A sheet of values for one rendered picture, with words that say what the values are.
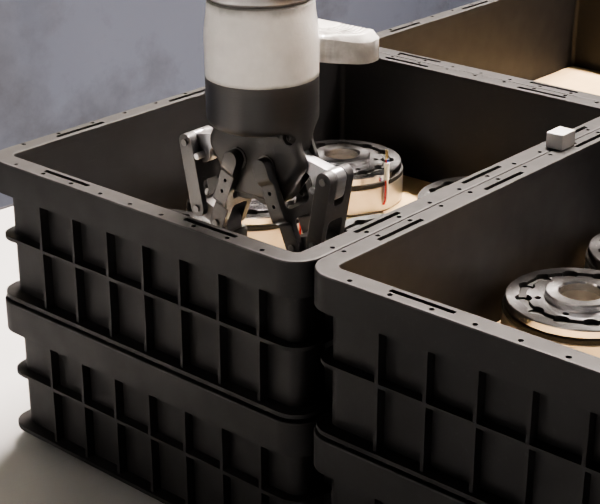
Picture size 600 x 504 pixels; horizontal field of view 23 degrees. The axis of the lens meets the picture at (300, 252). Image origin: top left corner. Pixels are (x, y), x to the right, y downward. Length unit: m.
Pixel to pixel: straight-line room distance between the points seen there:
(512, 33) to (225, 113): 0.64
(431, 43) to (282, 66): 0.50
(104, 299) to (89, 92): 2.40
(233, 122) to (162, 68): 2.59
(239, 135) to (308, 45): 0.07
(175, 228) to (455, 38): 0.59
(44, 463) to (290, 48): 0.38
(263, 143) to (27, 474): 0.32
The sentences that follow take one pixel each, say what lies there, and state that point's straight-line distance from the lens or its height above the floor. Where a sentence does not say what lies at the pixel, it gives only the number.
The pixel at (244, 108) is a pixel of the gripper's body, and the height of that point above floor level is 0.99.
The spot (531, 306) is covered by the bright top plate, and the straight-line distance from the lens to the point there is 0.98.
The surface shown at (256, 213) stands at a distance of 1.12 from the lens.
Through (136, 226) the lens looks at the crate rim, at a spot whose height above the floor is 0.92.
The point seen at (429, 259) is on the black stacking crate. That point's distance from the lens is 0.93.
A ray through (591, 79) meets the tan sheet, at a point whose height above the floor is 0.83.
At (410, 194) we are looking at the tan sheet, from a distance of 1.24.
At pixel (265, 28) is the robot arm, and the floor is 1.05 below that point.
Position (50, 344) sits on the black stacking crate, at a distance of 1.06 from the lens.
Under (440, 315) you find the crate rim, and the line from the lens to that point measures 0.80.
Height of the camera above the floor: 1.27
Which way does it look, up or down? 23 degrees down
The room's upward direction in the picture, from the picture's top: straight up
